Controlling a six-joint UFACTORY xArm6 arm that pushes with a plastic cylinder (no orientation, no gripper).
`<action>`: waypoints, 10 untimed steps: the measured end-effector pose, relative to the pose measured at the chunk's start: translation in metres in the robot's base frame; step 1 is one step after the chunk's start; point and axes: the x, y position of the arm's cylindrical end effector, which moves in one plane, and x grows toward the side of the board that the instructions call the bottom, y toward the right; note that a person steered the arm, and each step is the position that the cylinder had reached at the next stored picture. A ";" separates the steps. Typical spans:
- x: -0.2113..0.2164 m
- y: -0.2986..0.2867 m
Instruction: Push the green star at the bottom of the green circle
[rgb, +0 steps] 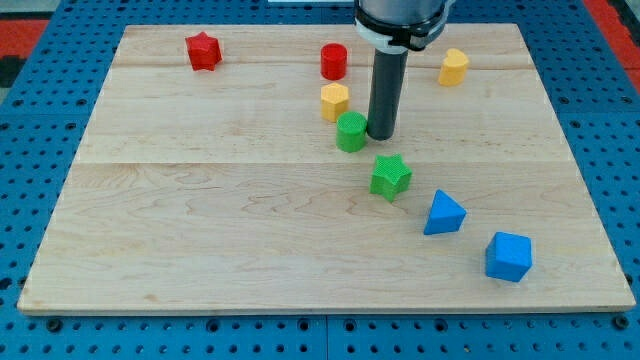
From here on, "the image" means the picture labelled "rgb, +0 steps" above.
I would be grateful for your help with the yellow heart block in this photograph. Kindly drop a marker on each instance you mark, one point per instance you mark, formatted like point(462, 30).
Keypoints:
point(453, 68)

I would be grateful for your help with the red cylinder block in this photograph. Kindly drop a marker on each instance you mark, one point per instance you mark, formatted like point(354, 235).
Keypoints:
point(333, 60)

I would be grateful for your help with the green cylinder block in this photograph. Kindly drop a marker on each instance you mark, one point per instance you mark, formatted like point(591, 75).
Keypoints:
point(350, 131)

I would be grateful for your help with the red star block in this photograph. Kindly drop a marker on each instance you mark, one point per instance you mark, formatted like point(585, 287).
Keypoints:
point(204, 51)

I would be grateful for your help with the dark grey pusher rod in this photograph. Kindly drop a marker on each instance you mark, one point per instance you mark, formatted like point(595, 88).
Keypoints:
point(386, 87)

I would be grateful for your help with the wooden board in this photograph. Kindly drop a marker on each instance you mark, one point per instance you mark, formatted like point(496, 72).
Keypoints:
point(223, 192)

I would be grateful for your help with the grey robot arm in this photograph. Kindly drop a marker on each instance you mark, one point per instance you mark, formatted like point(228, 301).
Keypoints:
point(395, 28)

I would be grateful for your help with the blue triangle block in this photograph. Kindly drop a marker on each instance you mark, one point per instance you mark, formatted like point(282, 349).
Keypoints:
point(446, 215)

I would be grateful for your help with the green star block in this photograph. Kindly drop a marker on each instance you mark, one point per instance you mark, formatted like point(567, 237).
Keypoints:
point(390, 176)

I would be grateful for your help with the yellow hexagon block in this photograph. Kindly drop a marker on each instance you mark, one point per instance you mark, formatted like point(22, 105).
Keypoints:
point(334, 101)

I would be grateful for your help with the blue cube block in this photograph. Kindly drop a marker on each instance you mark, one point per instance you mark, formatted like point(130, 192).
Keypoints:
point(508, 257)

